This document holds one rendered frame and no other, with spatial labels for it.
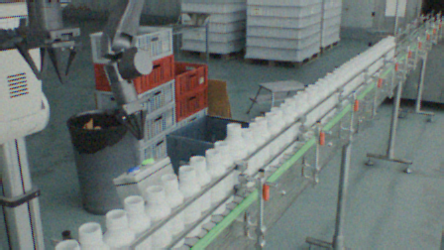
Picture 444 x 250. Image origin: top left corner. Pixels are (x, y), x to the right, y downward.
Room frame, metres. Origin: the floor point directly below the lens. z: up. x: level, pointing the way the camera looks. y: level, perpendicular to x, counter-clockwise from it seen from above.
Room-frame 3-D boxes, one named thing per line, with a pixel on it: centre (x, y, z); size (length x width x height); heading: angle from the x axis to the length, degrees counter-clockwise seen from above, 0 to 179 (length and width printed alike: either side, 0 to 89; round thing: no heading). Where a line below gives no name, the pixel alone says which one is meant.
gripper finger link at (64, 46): (0.83, 0.30, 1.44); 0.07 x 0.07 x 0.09; 60
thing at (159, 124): (3.77, 0.72, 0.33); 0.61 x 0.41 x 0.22; 156
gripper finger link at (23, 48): (0.85, 0.33, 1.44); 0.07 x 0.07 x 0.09; 60
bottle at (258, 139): (1.25, -0.09, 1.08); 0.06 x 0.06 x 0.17
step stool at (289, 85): (4.87, -0.61, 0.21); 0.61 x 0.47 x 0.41; 24
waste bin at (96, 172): (2.92, 0.81, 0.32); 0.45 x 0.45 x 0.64
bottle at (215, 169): (1.05, 0.02, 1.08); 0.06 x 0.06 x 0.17
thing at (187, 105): (4.43, 0.46, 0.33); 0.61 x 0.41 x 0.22; 153
